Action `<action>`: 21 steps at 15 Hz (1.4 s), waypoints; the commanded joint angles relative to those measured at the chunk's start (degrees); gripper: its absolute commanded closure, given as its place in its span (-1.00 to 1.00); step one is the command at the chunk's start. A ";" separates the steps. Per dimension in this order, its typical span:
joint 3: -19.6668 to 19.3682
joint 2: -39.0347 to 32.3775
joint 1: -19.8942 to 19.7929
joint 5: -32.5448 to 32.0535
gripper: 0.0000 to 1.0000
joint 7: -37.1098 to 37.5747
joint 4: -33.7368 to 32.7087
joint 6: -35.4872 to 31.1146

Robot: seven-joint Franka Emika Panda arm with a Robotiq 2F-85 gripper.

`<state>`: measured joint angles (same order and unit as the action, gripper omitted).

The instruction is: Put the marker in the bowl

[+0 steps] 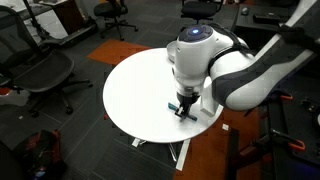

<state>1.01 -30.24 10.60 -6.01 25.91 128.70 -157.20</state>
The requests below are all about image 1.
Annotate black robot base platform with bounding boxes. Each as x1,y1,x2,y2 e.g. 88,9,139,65
264,89,320,180

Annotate blue marker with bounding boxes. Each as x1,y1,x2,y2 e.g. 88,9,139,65
167,101,199,122

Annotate white floor object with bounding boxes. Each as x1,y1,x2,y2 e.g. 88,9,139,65
0,86,32,107

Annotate black desk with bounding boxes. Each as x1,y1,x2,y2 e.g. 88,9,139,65
232,2,320,53

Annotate black post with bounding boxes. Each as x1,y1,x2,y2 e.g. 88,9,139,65
227,128,241,180

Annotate black pegboard plate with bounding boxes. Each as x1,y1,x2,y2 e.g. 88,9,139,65
289,98,320,168

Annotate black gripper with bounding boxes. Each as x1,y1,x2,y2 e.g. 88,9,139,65
174,91,202,122

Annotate black keyboard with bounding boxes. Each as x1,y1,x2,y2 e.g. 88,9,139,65
252,12,282,25

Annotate orange handled black clamp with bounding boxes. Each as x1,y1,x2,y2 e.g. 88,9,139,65
251,127,307,158
244,90,294,118

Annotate red black bag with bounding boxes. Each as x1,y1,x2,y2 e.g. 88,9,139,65
13,128,68,180

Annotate white metal table base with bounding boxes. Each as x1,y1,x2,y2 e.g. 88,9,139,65
131,137,192,172

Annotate black mount bracket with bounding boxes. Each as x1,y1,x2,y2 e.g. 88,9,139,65
301,97,319,114

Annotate black mesh office chair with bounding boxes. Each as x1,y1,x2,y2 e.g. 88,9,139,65
0,4,95,119

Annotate white desk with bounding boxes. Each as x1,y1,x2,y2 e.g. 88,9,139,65
0,0,100,48

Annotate round white table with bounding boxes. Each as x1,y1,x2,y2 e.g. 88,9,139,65
87,38,265,180

